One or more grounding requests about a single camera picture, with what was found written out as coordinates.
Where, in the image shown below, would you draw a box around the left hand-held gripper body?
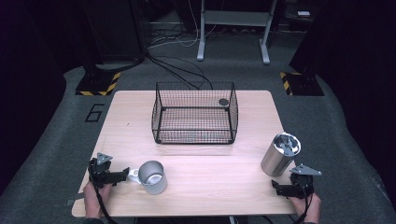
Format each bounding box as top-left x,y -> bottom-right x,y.
88,152 -> 120,189

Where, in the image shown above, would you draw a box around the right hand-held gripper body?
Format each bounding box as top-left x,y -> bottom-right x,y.
289,163 -> 322,200

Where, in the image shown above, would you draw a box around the stainless steel tumbler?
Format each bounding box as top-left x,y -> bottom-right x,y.
261,132 -> 302,177

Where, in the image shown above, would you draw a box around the grey mug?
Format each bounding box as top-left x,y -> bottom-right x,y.
128,160 -> 168,195

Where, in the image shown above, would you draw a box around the black wire basket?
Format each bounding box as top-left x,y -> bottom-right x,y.
151,81 -> 239,145

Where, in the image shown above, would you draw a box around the person's right hand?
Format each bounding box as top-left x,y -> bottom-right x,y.
289,192 -> 321,223

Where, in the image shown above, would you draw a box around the person's left hand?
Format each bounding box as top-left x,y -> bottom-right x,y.
83,181 -> 113,218

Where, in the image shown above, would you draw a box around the grey tape strip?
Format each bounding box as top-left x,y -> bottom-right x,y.
65,192 -> 86,206

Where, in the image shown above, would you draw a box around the black base with striped edge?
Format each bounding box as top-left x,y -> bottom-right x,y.
75,70 -> 121,97
279,71 -> 325,97

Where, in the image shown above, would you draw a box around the black cabinet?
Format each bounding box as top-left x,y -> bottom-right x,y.
80,0 -> 148,63

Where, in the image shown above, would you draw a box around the white metal stand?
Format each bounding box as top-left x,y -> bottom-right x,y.
196,0 -> 278,65

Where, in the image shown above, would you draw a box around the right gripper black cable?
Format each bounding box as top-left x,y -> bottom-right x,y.
293,180 -> 315,224

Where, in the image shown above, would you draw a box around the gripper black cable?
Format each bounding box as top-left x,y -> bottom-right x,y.
293,180 -> 315,224
88,166 -> 119,224

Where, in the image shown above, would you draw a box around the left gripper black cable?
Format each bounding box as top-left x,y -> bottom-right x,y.
88,166 -> 119,224

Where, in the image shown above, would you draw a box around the black floor cables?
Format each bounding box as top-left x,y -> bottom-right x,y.
144,50 -> 215,91

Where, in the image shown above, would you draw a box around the white floor cable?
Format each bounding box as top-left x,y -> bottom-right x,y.
148,0 -> 219,49

